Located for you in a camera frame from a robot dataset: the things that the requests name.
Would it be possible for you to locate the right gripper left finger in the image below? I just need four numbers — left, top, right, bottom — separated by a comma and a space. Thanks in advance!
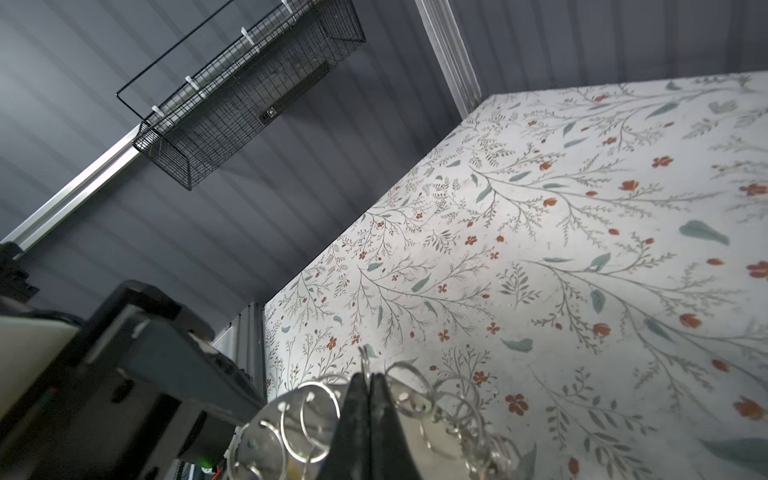
316, 373, 370, 480

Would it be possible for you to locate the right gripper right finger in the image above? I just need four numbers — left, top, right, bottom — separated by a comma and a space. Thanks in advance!
369, 373, 420, 480

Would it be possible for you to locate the keyring bunch with grey strap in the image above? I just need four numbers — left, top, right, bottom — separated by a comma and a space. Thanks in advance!
217, 351, 537, 479

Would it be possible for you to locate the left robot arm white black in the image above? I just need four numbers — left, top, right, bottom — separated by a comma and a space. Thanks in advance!
1, 242, 266, 479

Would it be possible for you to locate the floral table mat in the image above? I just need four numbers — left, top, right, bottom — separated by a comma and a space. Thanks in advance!
265, 72, 767, 479

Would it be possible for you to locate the black wire basket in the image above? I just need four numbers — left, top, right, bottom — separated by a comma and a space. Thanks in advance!
116, 1, 366, 190

